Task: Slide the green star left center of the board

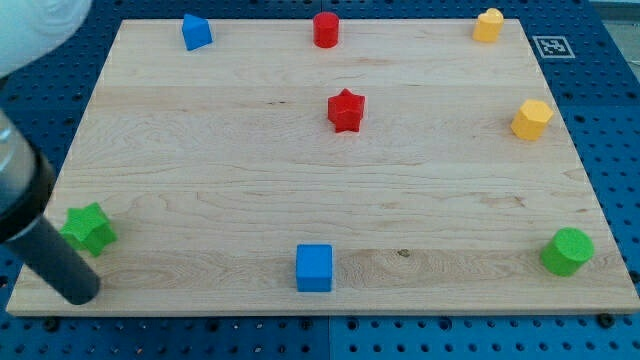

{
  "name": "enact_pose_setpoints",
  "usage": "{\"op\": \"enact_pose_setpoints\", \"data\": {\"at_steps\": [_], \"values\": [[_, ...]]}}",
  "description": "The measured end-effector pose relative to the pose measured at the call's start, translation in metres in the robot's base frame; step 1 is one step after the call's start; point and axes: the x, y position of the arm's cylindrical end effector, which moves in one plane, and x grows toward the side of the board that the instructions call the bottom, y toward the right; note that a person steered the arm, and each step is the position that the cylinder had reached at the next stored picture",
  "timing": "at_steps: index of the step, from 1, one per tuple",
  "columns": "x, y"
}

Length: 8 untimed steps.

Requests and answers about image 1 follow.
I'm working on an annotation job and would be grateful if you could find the red cylinder block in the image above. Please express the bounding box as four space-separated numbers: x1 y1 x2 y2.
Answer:
312 12 340 48

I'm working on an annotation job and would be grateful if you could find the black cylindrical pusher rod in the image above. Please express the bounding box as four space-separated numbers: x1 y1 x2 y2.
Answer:
5 216 101 305

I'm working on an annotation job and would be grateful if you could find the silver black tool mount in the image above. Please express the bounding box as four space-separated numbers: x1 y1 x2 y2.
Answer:
1 112 55 243

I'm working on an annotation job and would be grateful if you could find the blue cube block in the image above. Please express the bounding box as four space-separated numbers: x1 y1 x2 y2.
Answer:
296 244 333 292

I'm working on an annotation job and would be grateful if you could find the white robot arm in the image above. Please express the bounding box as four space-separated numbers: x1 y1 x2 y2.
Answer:
1 0 100 305

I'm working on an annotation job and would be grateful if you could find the green star block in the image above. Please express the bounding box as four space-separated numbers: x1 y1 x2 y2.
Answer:
59 202 117 257

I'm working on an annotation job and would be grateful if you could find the yellow hexagon block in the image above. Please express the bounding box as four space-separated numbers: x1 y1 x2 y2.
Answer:
510 99 554 141

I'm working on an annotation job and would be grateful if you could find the wooden board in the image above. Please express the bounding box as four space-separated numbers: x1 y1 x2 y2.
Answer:
7 19 639 317

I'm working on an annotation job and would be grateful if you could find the yellow heart block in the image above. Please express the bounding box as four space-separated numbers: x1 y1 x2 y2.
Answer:
472 8 504 43

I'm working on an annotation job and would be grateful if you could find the white fiducial marker tag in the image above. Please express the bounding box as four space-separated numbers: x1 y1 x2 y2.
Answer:
533 35 575 59

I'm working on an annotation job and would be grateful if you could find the red star block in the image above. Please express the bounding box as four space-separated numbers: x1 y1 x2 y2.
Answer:
327 88 366 133

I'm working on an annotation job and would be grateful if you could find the green cylinder block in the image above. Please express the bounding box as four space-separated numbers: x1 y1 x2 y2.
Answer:
540 227 595 277

